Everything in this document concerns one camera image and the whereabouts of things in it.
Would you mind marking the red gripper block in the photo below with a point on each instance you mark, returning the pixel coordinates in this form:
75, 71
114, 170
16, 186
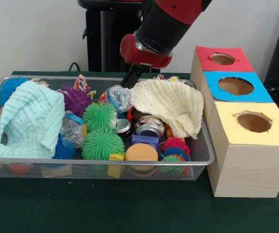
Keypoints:
142, 54

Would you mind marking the clear crinkly plastic packet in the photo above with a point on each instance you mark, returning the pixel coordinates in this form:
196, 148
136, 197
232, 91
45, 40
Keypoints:
118, 97

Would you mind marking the cream waffle cloth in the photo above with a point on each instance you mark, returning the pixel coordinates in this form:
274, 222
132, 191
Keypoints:
168, 102

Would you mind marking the shiny crinkly plastic packet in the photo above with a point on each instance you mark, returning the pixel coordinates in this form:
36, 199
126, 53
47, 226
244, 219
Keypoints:
150, 125

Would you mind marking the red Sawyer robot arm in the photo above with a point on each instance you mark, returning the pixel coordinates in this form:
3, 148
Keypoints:
163, 21

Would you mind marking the shallow mesh bin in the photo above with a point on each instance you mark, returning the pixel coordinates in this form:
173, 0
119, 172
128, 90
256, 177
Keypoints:
57, 170

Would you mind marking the wooden box with three holes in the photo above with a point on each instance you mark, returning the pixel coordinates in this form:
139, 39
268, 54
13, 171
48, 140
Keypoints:
251, 174

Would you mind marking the green spiky ball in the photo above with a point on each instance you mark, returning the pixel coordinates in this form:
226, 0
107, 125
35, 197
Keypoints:
101, 145
98, 116

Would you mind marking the purple spiky ball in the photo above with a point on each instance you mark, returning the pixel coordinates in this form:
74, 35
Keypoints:
77, 100

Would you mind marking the purple wooden block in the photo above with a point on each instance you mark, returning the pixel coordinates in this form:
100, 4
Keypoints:
144, 140

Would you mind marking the multicolour spiky caterpillar toy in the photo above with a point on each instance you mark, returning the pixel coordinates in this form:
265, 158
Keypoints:
174, 145

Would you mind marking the mint green cloth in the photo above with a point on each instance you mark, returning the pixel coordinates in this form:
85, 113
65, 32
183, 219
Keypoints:
27, 116

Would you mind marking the blue spiky ball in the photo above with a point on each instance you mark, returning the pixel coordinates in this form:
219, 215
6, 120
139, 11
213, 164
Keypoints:
5, 89

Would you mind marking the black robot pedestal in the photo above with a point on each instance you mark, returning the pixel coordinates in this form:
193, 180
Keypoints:
110, 36

